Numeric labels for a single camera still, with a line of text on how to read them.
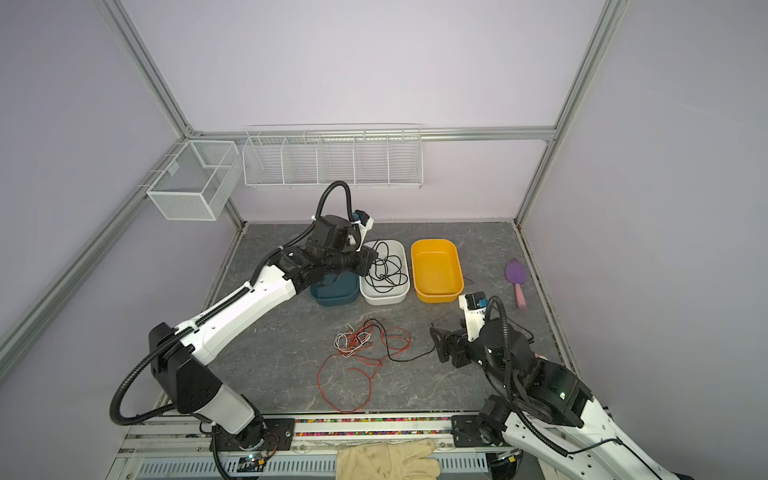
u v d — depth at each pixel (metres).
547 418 0.43
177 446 0.74
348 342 0.84
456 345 0.56
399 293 0.95
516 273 1.07
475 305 0.55
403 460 0.70
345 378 0.83
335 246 0.59
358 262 0.68
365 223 0.68
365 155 0.99
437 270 1.07
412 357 0.87
